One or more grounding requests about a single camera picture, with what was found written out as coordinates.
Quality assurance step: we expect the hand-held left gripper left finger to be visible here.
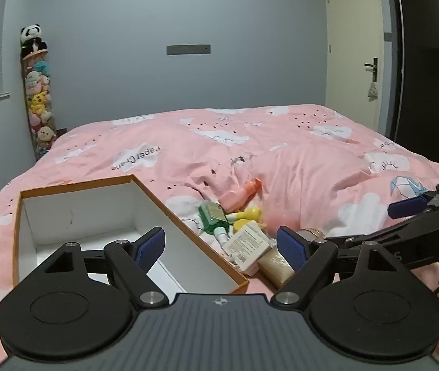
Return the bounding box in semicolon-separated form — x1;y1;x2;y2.
19;226;170;308

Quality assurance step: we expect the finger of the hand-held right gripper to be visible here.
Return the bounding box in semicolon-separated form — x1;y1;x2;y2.
325;220;409;249
388;180;439;219

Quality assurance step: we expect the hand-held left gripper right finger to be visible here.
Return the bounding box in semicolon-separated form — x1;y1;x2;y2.
271;226;423;310

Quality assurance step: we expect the glass jar with gold lid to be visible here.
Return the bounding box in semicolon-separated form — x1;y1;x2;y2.
296;229;327;242

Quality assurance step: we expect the gold box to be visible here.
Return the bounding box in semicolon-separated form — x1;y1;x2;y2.
258;247;296;284

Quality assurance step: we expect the clear cup with pink sponge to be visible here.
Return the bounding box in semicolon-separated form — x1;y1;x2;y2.
263;209;302;237

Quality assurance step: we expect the white labelled carton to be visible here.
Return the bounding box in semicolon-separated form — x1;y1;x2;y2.
222;224;273;274

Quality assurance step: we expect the yellow round case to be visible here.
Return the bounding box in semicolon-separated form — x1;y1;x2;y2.
233;220;259;236

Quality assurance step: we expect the yellow bulb bottle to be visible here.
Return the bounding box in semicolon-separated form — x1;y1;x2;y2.
225;207;262;224

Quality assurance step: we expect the green liquid bottle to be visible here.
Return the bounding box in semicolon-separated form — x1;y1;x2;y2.
198;202;230;236

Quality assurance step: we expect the pink pump bottle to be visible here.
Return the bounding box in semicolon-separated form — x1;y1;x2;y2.
218;178;263;213

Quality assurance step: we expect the orange cardboard box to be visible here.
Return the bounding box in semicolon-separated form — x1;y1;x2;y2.
13;175;250;296

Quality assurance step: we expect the pink printed duvet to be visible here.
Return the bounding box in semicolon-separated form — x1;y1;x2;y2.
0;104;439;371

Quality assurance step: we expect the dark wardrobe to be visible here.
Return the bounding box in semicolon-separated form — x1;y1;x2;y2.
391;0;439;181

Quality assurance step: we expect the clear tube of plush toys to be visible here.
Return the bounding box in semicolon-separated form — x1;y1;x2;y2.
20;49;58;161

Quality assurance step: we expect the cream door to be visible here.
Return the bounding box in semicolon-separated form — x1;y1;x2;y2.
325;0;387;132

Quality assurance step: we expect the panda plush toy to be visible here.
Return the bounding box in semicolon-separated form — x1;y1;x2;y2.
20;23;49;57

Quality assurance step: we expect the black door handle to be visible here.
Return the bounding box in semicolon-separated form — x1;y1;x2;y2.
364;58;379;83

